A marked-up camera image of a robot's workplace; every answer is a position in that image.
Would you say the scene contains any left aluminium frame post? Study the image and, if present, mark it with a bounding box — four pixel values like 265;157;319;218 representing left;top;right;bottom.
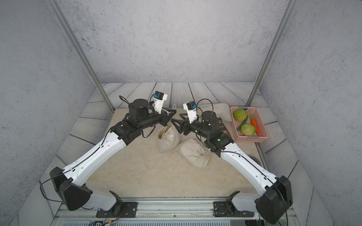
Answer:
46;0;115;113

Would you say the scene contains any front green cabbage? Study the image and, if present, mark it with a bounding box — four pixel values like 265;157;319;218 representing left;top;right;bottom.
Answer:
240;123;256;136

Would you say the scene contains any green cucumber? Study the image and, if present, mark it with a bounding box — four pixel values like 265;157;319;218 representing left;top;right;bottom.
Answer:
237;115;248;131

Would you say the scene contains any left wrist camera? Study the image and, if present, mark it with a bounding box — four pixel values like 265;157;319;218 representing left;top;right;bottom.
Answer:
152;91;168;114

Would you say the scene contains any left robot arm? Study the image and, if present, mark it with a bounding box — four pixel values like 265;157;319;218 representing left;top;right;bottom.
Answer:
50;91;176;218

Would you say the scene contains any orange carrot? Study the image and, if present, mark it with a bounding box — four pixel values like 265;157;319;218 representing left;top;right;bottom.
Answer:
251;118;260;136

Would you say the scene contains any grey bowl with green ball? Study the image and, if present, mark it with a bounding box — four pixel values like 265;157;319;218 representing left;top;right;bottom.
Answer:
248;154;262;166

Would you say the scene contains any pink plastic basket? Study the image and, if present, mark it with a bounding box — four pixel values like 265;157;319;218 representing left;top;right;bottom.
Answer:
230;106;269;143

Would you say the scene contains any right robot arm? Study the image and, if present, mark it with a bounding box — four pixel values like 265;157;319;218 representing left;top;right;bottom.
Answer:
171;101;293;225

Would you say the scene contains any right aluminium frame post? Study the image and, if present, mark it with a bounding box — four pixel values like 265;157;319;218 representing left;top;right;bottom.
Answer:
246;0;298;106

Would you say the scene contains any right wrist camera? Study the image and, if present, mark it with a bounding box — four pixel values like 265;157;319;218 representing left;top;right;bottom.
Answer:
183;101;199;124

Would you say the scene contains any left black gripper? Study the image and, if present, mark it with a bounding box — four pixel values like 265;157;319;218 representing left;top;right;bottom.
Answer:
136;107;176;131

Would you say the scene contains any aluminium frame post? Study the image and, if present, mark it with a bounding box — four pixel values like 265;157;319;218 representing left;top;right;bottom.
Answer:
246;0;298;106
46;0;115;113

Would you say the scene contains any cream drawstring bag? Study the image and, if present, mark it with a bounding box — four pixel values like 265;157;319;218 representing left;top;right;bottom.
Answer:
176;139;211;168
200;103;232;122
156;122;182;153

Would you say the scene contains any back green cabbage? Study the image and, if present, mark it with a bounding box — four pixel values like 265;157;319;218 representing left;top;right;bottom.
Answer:
233;109;248;122

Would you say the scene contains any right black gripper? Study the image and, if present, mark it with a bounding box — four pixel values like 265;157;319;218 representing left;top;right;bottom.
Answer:
173;113;212;141

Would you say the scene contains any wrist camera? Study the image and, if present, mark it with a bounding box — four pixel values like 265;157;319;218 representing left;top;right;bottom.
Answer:
183;101;199;124
152;91;168;114

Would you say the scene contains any green cabbage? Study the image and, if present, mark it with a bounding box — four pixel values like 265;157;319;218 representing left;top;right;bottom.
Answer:
233;109;248;122
240;123;256;136

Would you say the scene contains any brown potato chips bag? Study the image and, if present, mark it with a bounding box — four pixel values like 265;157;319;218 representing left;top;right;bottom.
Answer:
219;117;233;139

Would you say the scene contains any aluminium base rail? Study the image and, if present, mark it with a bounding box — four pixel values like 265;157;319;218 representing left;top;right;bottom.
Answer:
50;197;300;226

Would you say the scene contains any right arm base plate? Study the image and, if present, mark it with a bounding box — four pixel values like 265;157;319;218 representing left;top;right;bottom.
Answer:
213;201;255;218

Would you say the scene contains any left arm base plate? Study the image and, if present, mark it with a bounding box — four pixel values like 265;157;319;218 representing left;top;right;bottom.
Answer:
96;202;138;218

